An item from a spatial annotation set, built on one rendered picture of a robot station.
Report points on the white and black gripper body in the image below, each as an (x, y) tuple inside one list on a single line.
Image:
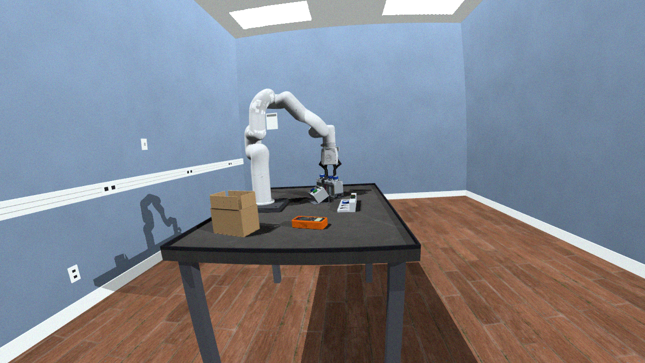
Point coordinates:
[(329, 156)]

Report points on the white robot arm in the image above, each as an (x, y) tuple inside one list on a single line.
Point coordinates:
[(259, 154)]

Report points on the orange digital multimeter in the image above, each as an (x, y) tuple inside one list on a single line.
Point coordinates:
[(310, 222)]

